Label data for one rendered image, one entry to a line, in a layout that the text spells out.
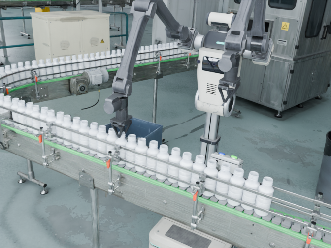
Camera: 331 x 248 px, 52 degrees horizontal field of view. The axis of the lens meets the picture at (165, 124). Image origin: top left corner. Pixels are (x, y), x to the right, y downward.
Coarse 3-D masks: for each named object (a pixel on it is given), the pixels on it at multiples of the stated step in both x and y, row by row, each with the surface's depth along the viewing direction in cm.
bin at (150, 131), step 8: (136, 120) 234; (144, 120) 231; (136, 128) 236; (144, 128) 233; (152, 128) 229; (160, 128) 222; (136, 136) 239; (144, 136) 235; (152, 136) 216; (160, 136) 226; (160, 144) 229
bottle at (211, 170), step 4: (208, 160) 143; (212, 160) 144; (208, 164) 142; (212, 164) 141; (208, 168) 143; (212, 168) 142; (204, 172) 144; (208, 172) 142; (212, 172) 142; (216, 172) 143; (212, 176) 142; (216, 176) 144; (208, 180) 144; (212, 180) 143; (208, 184) 144; (212, 184) 144; (208, 188) 145; (212, 188) 145; (204, 192) 147; (208, 192) 146; (208, 196) 147
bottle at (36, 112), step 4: (36, 108) 187; (32, 112) 189; (36, 112) 188; (40, 112) 190; (36, 116) 188; (32, 120) 190; (36, 120) 188; (36, 124) 190; (40, 124) 191; (36, 132) 192
